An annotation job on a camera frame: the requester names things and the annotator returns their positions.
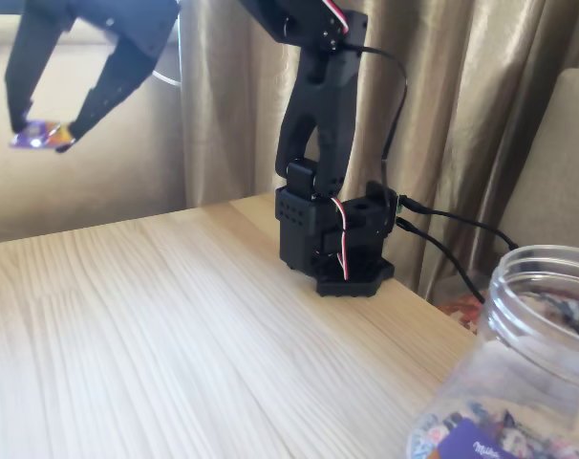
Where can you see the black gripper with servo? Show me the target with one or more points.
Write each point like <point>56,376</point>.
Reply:
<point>109,30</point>

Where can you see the purple candy bar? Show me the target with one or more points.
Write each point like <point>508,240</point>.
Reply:
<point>36,135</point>

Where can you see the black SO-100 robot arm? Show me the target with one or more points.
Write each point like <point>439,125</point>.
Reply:
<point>318,119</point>

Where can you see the clear plastic candy jar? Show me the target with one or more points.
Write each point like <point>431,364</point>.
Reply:
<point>509,382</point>

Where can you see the black flat object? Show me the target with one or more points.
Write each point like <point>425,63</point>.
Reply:
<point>3,6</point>

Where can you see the beige satin curtain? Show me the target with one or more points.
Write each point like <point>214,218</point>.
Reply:
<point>461,95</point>

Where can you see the patterned red rug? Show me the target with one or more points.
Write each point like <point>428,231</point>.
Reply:
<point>461,311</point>

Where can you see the beige upholstered chair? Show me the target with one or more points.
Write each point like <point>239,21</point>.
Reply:
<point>571,143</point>

